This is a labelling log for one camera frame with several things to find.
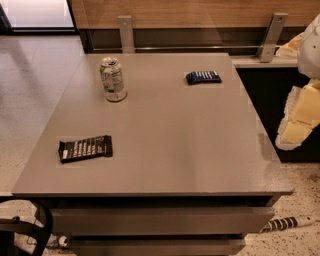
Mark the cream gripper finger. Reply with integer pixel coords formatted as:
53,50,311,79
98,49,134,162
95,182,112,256
275,79,320,151
275,33,303,58

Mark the blue rxbar blueberry bar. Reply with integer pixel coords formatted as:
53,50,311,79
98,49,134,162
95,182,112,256
185,70,222,85

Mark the black rxbar chocolate bar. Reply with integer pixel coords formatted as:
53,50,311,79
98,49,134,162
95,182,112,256
58,135,113,164

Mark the green white soda can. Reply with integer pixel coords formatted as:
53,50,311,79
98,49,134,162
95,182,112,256
99,57,127,102

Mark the grey upper drawer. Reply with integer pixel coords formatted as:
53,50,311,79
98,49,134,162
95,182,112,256
51,207,274,236

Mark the grey drawer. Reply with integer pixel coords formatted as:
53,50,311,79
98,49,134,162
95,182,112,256
71,239,245,256
51,207,274,236

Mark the grey lower drawer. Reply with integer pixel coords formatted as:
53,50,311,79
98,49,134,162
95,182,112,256
71,239,245,256

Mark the black chair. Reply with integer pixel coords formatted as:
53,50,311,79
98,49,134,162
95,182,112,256
0,200,53,256

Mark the right metal bracket post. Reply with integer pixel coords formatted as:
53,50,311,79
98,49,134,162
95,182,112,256
256,13,288,63

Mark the metal bracket post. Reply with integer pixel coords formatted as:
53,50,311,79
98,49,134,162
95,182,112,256
256,13,288,63
118,15,135,53

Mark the striped white cable sleeve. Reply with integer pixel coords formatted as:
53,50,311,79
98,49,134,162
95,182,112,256
259,214,320,234

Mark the left metal bracket post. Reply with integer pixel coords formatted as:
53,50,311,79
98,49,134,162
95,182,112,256
118,15,135,53

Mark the horizontal metal rail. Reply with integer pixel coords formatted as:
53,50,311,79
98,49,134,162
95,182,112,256
91,46,261,54

